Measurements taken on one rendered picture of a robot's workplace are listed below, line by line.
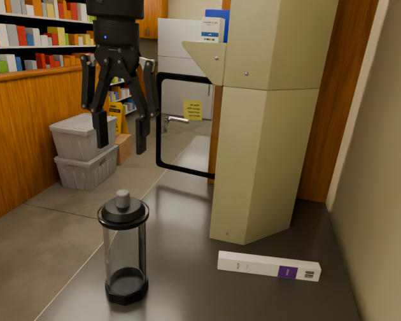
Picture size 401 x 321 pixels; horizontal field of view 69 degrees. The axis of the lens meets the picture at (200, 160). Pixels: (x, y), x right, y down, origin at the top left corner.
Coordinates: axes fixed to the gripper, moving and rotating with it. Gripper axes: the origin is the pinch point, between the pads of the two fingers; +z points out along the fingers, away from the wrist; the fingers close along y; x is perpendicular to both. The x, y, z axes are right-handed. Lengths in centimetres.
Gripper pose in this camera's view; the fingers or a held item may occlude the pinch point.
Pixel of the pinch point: (121, 135)
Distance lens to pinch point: 59.0
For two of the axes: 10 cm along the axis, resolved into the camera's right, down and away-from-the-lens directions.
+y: -9.7, -1.5, 2.0
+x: -2.4, 3.6, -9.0
